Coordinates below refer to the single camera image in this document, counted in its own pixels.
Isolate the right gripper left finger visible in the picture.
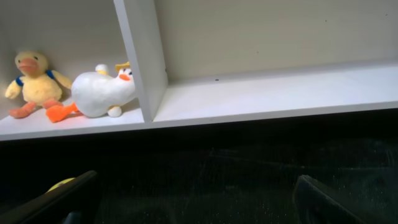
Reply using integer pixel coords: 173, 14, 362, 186
0, 170, 100, 224

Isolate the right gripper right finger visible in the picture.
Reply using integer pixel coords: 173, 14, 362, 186
292, 174, 368, 224

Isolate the yellow rattle drum toy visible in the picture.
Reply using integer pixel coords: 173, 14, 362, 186
46, 177, 76, 193

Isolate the yellow plush duck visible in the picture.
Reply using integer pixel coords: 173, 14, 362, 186
4, 50, 74, 119

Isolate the white plush duck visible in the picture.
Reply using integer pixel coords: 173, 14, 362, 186
45, 61, 137, 123

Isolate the white shelf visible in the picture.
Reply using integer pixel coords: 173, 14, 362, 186
0, 0, 398, 142

